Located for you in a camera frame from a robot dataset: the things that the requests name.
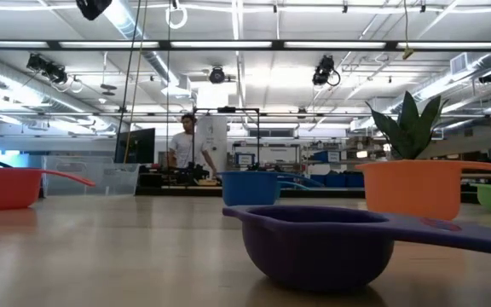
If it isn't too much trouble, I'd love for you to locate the white cable loop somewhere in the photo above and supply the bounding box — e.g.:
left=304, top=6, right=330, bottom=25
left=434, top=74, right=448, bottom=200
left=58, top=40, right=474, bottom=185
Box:
left=164, top=3, right=189, bottom=31

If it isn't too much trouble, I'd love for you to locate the black aluminium table frame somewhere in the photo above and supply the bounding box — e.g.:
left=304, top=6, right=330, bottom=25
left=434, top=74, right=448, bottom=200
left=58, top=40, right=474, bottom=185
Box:
left=134, top=186, right=481, bottom=204

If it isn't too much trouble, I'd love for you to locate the orange plastic measuring cup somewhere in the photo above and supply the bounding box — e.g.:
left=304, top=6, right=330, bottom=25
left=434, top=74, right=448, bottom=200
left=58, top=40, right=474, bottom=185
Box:
left=355, top=159, right=491, bottom=222

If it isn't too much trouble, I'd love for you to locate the person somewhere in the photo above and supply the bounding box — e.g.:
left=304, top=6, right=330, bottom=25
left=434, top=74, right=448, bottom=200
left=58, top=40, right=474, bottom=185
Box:
left=167, top=113, right=220, bottom=179

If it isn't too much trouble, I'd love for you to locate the round black ceiling device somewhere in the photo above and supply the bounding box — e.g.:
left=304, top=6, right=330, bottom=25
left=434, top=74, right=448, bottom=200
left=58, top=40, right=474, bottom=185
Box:
left=208, top=65, right=227, bottom=85

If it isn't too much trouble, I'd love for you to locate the overhead light bar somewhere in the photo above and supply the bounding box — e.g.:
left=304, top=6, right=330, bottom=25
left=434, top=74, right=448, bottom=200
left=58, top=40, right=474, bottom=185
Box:
left=0, top=38, right=491, bottom=53

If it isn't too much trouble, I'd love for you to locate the white cabinet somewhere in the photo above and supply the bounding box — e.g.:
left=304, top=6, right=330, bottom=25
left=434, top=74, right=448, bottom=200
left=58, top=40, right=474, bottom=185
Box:
left=195, top=115, right=229, bottom=185

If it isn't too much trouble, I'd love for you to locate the potted plant in white pot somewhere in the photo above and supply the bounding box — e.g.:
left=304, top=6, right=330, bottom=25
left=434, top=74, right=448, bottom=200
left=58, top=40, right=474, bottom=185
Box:
left=365, top=90, right=451, bottom=162

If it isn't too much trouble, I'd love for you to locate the purple plastic measuring cup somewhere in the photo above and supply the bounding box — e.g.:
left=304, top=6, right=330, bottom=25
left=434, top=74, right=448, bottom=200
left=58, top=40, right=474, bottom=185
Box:
left=222, top=204, right=491, bottom=293

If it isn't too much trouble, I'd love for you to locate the red plastic measuring cup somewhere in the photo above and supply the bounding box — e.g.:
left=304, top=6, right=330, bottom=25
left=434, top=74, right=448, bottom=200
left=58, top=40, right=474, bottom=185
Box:
left=0, top=166, right=97, bottom=211

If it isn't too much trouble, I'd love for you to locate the black ceiling-mounted device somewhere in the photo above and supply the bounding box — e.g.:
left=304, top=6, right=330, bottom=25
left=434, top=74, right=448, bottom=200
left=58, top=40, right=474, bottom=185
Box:
left=311, top=54, right=342, bottom=88
left=26, top=52, right=70, bottom=85

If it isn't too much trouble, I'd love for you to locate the black background station frame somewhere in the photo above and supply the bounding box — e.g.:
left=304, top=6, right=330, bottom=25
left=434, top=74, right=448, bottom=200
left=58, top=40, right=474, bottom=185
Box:
left=191, top=106, right=263, bottom=188

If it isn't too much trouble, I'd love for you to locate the yellow hanging cord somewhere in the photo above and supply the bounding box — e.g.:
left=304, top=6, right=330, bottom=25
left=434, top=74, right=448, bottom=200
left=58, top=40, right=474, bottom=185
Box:
left=401, top=0, right=416, bottom=61

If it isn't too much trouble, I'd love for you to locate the black monitor screen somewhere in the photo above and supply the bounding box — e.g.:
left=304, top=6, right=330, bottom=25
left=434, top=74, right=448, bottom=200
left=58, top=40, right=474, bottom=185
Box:
left=114, top=127, right=156, bottom=165

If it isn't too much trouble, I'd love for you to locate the blue plastic measuring cup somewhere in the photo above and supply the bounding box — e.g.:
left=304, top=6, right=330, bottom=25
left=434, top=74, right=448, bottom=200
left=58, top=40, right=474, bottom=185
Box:
left=218, top=170, right=324, bottom=208

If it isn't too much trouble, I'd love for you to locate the clear plastic basket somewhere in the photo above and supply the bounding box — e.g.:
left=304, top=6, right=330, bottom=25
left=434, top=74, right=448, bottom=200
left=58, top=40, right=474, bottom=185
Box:
left=41, top=154, right=142, bottom=198

